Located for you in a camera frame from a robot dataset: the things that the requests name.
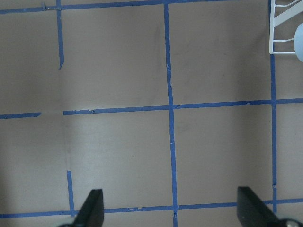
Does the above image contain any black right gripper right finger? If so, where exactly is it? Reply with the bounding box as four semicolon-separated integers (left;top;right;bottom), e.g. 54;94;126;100
237;186;303;227

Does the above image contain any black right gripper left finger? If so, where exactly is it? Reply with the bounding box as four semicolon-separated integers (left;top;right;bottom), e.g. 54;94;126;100
57;189;105;227

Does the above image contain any white wire cup rack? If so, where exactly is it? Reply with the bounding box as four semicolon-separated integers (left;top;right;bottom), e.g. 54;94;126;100
269;0;303;61

